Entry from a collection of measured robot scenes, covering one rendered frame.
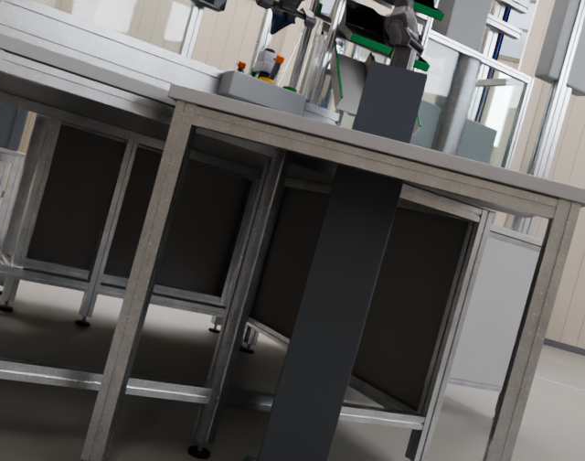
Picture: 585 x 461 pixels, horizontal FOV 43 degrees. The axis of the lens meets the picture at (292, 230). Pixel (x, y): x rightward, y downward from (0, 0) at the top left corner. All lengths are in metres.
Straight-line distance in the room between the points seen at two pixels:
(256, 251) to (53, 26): 0.72
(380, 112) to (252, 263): 0.49
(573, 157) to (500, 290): 6.42
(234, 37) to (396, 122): 8.24
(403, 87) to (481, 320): 1.78
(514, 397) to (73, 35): 1.23
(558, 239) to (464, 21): 1.95
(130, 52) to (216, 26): 8.24
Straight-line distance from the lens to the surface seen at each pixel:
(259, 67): 2.14
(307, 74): 3.11
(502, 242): 3.39
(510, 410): 1.61
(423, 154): 1.55
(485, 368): 3.49
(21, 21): 1.79
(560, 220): 1.59
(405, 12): 1.89
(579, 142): 9.80
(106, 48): 1.82
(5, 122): 3.81
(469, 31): 3.43
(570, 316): 9.73
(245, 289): 1.90
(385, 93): 1.80
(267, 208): 1.89
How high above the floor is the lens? 0.64
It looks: 1 degrees down
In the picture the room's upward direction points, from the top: 15 degrees clockwise
